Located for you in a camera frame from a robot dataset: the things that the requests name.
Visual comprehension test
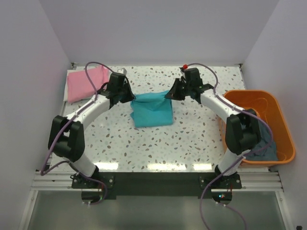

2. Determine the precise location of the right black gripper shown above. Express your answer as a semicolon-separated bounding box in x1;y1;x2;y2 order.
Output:
165;78;192;101

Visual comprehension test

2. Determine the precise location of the teal t shirt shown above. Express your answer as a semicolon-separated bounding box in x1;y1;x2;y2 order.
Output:
130;91;173;128

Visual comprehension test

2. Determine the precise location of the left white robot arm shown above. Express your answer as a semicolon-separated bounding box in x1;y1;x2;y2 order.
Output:
48;72;135;188

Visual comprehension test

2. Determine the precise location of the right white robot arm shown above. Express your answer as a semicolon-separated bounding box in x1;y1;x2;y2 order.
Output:
165;65;261;188

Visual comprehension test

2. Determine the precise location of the folded pink t shirt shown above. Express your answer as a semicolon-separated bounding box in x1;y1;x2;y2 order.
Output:
63;66;110;103

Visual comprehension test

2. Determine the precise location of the folded white t shirt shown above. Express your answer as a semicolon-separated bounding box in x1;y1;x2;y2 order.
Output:
63;70;93;103

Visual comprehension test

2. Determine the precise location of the orange plastic basket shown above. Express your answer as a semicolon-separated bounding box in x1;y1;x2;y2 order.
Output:
224;90;295;167

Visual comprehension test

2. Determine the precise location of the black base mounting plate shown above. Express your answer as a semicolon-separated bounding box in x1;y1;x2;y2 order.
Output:
70;172;242;202

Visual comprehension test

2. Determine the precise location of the grey t shirt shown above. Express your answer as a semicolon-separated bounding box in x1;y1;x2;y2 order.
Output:
246;122;278;161

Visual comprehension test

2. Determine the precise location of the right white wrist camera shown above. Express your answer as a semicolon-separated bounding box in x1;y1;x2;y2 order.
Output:
179;64;191;73

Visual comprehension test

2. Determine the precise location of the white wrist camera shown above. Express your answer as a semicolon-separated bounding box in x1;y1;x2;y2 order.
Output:
179;64;191;73
117;68;127;75

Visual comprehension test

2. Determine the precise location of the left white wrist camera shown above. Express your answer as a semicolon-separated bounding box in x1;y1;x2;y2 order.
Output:
117;68;127;75

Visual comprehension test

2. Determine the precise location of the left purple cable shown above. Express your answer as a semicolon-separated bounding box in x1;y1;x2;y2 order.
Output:
40;61;113;206

